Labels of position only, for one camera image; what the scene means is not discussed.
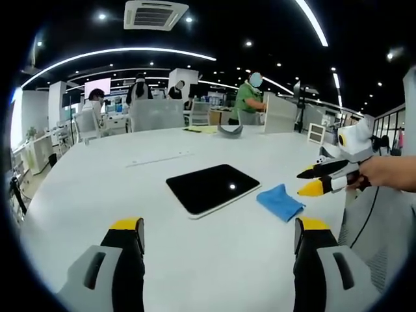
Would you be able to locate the grey mesh office chair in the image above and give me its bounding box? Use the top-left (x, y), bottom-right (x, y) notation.
top-left (337, 185), bottom-right (416, 295)

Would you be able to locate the grey folded cloth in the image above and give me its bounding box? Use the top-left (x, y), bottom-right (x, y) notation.
top-left (217, 124), bottom-right (245, 141)

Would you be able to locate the black tripod stand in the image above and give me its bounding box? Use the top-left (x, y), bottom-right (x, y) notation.
top-left (293, 81), bottom-right (319, 133)

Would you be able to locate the small white framed box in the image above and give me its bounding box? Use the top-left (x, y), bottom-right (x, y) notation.
top-left (307, 122), bottom-right (327, 144)

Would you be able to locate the ceiling air conditioner vent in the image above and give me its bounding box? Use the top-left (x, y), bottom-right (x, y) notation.
top-left (123, 0), bottom-right (190, 31)

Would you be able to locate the white mesh office chair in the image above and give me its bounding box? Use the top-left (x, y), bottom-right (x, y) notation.
top-left (188, 100), bottom-right (213, 127)

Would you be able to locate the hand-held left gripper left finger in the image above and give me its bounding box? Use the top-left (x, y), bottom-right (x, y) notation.
top-left (57, 216), bottom-right (146, 312)

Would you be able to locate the black tablet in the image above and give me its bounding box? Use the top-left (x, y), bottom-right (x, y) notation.
top-left (165, 164), bottom-right (262, 220)

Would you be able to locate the white desk divider panel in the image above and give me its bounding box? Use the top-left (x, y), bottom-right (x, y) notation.
top-left (262, 91), bottom-right (298, 135)

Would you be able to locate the yellow paper sheet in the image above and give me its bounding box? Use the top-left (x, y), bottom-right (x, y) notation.
top-left (183, 126), bottom-right (218, 135)

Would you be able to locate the person's right hand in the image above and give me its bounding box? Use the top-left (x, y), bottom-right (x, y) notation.
top-left (356, 155), bottom-right (395, 190)

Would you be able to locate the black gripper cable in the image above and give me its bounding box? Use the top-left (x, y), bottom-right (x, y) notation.
top-left (350, 185), bottom-right (382, 250)

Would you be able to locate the wall display screen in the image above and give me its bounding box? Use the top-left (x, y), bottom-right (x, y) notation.
top-left (84, 78), bottom-right (112, 98)

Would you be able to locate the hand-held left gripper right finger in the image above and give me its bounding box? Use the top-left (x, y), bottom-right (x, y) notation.
top-left (293, 216), bottom-right (383, 312)

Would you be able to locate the blue cleaning cloth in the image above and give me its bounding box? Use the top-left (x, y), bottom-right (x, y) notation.
top-left (256, 183), bottom-right (307, 224)

